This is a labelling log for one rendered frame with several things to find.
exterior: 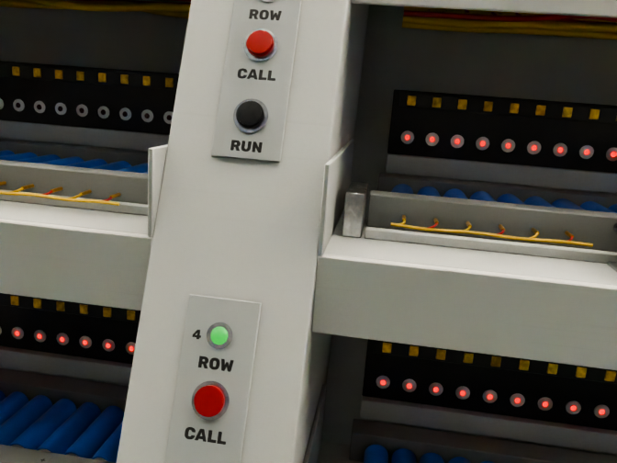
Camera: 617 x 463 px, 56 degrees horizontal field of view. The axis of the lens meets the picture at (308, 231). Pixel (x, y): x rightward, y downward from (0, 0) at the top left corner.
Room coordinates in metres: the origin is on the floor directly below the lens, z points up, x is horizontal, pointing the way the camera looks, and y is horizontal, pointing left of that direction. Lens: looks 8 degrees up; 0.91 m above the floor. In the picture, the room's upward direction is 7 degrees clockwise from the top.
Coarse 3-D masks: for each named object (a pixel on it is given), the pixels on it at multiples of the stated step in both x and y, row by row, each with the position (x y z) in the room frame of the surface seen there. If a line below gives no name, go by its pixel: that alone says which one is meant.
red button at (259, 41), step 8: (256, 32) 0.31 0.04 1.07; (264, 32) 0.31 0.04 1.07; (248, 40) 0.32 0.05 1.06; (256, 40) 0.31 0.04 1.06; (264, 40) 0.31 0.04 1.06; (272, 40) 0.31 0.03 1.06; (248, 48) 0.32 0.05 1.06; (256, 48) 0.31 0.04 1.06; (264, 48) 0.31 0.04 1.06; (272, 48) 0.31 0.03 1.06; (256, 56) 0.32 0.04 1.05; (264, 56) 0.32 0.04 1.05
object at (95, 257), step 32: (0, 128) 0.52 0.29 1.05; (32, 128) 0.51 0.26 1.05; (64, 128) 0.51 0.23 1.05; (160, 160) 0.32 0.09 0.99; (0, 224) 0.34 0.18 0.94; (32, 224) 0.34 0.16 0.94; (64, 224) 0.34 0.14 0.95; (96, 224) 0.35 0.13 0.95; (128, 224) 0.35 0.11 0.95; (0, 256) 0.35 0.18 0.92; (32, 256) 0.34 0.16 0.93; (64, 256) 0.34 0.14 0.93; (96, 256) 0.34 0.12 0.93; (128, 256) 0.33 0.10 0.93; (0, 288) 0.35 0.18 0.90; (32, 288) 0.35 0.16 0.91; (64, 288) 0.35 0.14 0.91; (96, 288) 0.34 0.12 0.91; (128, 288) 0.34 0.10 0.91
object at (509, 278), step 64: (448, 128) 0.46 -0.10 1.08; (512, 128) 0.45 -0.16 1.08; (576, 128) 0.45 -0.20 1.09; (384, 192) 0.38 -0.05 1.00; (448, 192) 0.44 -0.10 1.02; (512, 192) 0.45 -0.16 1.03; (576, 192) 0.45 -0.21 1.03; (320, 256) 0.31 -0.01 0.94; (384, 256) 0.32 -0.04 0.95; (448, 256) 0.33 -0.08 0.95; (512, 256) 0.34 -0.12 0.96; (576, 256) 0.34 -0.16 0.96; (320, 320) 0.33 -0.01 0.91; (384, 320) 0.32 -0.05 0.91; (448, 320) 0.32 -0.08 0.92; (512, 320) 0.31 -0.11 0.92; (576, 320) 0.30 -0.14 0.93
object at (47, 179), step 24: (0, 168) 0.39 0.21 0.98; (24, 168) 0.38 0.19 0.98; (48, 168) 0.38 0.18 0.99; (72, 168) 0.39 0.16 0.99; (0, 192) 0.37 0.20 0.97; (48, 192) 0.37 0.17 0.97; (72, 192) 0.38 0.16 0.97; (96, 192) 0.38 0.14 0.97; (120, 192) 0.38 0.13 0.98; (144, 192) 0.38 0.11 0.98
